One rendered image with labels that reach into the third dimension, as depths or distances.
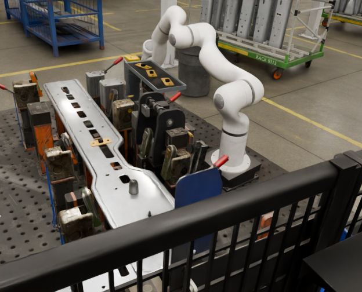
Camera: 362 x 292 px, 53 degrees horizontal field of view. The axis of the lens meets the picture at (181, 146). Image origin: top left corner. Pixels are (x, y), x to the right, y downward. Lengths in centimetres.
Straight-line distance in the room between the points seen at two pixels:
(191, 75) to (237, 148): 267
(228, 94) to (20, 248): 99
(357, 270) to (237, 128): 120
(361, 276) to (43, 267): 34
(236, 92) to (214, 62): 20
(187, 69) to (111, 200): 321
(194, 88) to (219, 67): 272
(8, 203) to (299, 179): 148
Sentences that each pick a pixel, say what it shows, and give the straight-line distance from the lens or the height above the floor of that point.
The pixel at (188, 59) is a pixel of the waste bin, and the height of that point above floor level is 46.
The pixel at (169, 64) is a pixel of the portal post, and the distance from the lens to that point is 539.
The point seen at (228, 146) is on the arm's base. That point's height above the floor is 90.
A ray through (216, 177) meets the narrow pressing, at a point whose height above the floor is 131.
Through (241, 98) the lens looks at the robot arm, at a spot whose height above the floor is 116.
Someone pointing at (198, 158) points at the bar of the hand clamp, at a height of 117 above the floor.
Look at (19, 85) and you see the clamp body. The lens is 192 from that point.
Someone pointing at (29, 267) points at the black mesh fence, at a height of 155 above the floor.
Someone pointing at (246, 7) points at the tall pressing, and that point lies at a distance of 587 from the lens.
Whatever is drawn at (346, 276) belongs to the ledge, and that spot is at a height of 143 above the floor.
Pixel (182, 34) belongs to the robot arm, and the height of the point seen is 133.
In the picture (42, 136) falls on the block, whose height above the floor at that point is 91.
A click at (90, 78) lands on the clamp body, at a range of 198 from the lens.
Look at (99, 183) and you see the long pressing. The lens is 126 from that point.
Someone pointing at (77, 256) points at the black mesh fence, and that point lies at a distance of 29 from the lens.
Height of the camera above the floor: 176
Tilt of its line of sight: 31 degrees down
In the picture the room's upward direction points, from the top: 4 degrees clockwise
